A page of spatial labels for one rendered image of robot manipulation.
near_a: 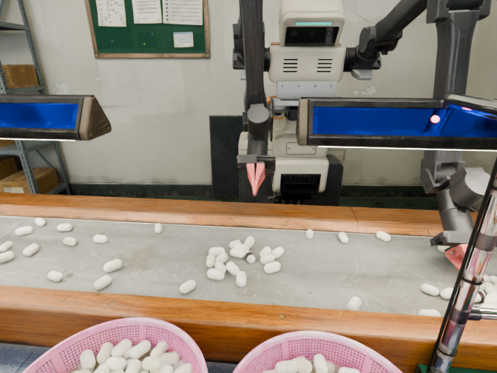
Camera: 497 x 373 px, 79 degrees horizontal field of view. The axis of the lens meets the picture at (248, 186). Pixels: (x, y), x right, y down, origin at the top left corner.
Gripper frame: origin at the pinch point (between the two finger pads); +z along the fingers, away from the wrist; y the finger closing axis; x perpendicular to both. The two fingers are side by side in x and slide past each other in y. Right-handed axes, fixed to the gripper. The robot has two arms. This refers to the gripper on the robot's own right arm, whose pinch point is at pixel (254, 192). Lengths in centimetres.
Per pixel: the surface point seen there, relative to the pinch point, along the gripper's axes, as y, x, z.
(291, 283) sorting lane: 9.1, -3.3, 22.7
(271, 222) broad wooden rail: 4.5, 10.2, 4.1
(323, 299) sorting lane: 15.2, -5.7, 25.7
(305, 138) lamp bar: 9.9, -29.6, 5.3
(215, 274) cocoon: -6.5, -5.3, 22.2
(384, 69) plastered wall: 89, 107, -167
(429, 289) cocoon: 35.8, -4.6, 22.4
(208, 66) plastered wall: -52, 97, -161
